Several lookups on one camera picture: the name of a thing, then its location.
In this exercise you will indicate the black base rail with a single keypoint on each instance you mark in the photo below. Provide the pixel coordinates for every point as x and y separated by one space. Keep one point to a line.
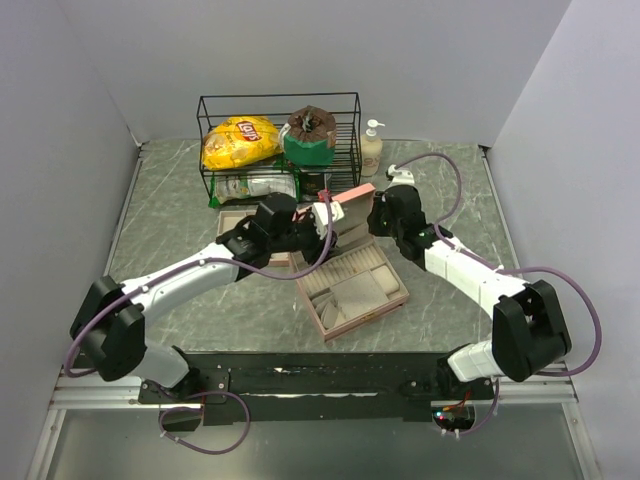
234 386

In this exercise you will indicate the black wire shelf rack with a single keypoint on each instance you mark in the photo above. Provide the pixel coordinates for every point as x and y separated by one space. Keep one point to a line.
277 107

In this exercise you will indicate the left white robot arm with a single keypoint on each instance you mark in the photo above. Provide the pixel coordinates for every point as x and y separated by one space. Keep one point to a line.
110 327

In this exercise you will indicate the dark tin can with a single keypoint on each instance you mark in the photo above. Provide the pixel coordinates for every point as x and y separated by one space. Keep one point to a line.
312 181

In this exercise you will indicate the cream pump lotion bottle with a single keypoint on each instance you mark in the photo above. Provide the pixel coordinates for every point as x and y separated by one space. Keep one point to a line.
371 148

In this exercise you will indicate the yellow Lays chips bag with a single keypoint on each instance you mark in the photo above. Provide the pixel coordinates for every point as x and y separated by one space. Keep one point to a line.
240 141

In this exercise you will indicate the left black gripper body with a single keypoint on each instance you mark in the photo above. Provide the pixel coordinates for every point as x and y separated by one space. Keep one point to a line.
302 237

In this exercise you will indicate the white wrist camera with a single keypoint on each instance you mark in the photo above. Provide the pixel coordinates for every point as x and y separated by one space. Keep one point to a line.
326 212
399 176

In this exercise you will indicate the white green snack bag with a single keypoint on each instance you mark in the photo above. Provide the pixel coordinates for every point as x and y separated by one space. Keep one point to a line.
227 188

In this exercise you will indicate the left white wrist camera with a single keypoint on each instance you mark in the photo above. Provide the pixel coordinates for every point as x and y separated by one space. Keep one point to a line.
326 212

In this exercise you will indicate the pink jewelry tray insert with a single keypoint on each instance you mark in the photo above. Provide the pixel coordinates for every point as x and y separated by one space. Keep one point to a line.
229 218

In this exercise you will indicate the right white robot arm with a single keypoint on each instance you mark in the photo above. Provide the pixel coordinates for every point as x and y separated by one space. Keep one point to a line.
529 331

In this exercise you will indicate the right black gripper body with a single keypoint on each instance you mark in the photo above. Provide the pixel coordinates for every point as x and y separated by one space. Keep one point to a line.
381 223

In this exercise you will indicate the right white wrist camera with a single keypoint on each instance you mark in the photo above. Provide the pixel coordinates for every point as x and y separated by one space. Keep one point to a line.
399 176

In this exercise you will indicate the pink jewelry box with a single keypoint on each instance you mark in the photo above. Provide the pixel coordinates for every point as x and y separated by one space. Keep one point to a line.
357 284

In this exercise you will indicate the brown green wrapped package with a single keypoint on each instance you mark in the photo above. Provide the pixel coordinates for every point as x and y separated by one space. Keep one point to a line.
308 138

